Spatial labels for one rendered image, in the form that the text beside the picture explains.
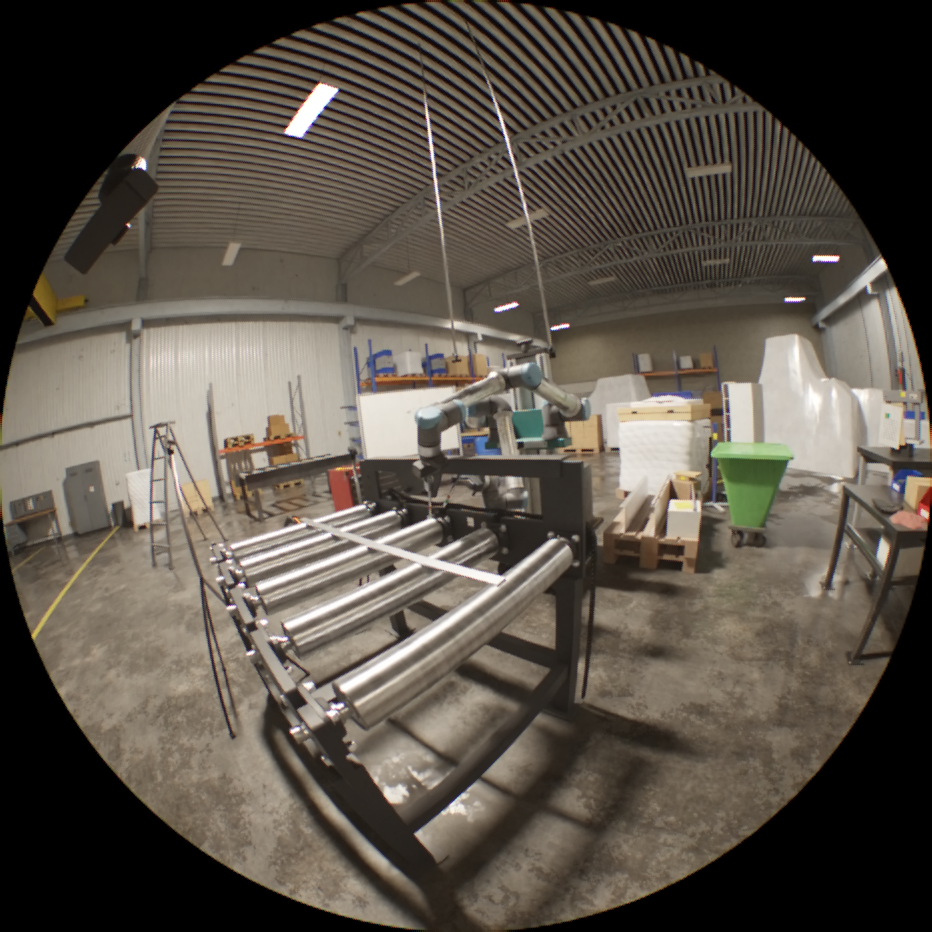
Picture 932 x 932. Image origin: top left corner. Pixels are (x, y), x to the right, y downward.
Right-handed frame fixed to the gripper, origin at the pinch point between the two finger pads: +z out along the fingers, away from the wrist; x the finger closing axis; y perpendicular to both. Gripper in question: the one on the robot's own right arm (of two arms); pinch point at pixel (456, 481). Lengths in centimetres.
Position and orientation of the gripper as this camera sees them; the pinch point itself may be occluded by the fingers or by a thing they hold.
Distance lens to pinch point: 147.9
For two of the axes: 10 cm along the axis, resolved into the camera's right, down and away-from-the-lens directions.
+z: -5.6, -0.4, -8.2
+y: -4.3, 8.7, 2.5
